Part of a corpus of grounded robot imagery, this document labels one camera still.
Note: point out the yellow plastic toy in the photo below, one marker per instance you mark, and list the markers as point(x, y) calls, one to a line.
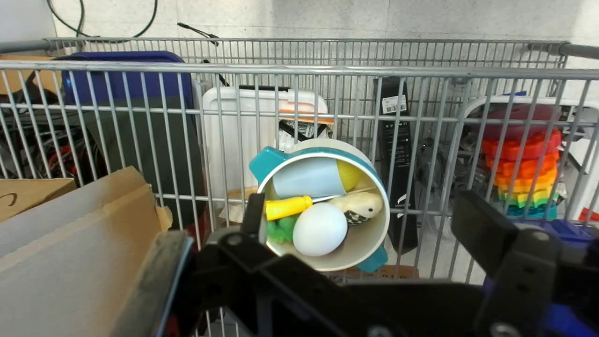
point(350, 178)

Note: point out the rainbow stacking toy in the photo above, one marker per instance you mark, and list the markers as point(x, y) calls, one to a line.
point(522, 162)

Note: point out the yellow toy screwdriver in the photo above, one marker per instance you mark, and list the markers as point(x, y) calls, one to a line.
point(287, 208)

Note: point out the black remote control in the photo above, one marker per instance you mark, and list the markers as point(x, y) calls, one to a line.
point(393, 156)

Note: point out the cardboard box with black writing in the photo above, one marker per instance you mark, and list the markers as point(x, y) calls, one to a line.
point(30, 197)

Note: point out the green plush toy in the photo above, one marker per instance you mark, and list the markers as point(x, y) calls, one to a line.
point(281, 231)

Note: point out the light blue plastic cup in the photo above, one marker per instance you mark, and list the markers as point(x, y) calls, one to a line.
point(309, 178)

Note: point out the white striped plush toy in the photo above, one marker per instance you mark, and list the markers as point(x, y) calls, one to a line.
point(365, 205)

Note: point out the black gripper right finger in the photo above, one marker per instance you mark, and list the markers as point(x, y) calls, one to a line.
point(498, 250)

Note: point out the dark blue bucket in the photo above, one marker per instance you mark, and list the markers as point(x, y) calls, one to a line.
point(124, 81)

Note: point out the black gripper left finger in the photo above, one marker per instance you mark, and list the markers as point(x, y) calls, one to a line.
point(257, 218)

